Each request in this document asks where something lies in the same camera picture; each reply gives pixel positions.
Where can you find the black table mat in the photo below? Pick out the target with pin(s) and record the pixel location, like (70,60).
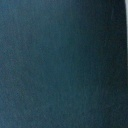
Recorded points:
(63,64)

